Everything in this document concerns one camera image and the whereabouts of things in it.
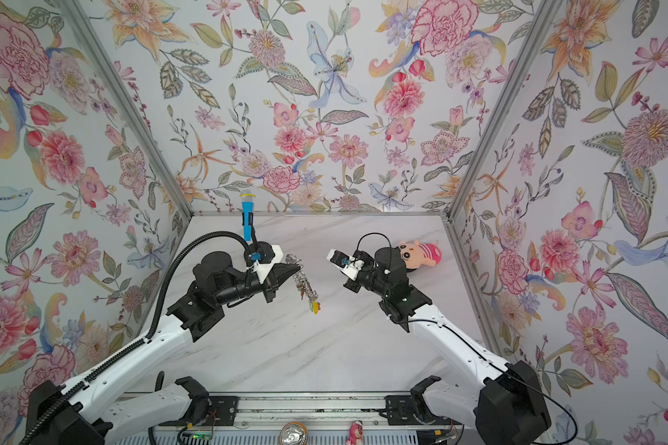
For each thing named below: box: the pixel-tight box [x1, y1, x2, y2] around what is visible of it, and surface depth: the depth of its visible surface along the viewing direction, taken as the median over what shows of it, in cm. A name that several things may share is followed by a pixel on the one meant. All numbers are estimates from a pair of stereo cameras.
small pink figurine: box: [345, 419, 364, 445], surface depth 70 cm
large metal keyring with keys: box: [285, 254, 322, 315], surface depth 73 cm
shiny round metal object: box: [278, 421, 309, 445], surface depth 63 cm
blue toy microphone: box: [239, 188, 257, 242], surface depth 95 cm
